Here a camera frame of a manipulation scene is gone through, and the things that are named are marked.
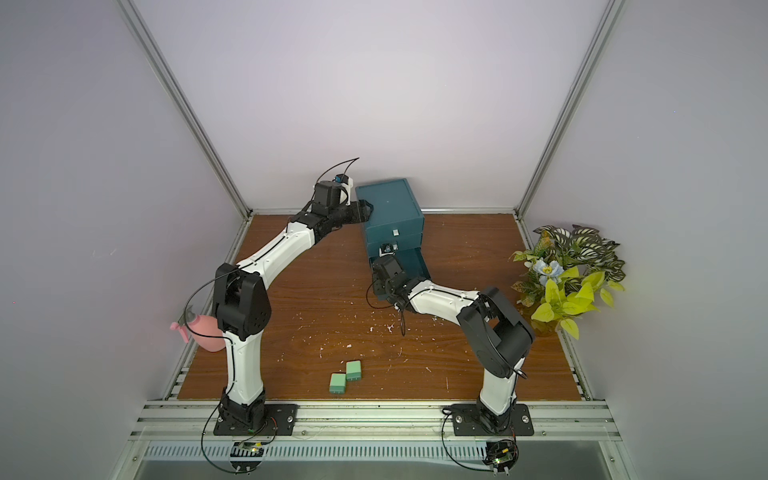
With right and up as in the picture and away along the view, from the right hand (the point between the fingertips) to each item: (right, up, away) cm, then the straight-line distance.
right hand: (381, 270), depth 92 cm
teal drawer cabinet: (+5, +14, -2) cm, 15 cm away
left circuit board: (-33, -42, -20) cm, 57 cm away
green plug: (-7, -26, -13) cm, 30 cm away
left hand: (-3, +20, 0) cm, 21 cm away
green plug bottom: (-11, -29, -14) cm, 34 cm away
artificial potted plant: (+45, +3, -23) cm, 51 cm away
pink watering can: (-46, -15, -14) cm, 51 cm away
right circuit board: (+30, -41, -22) cm, 56 cm away
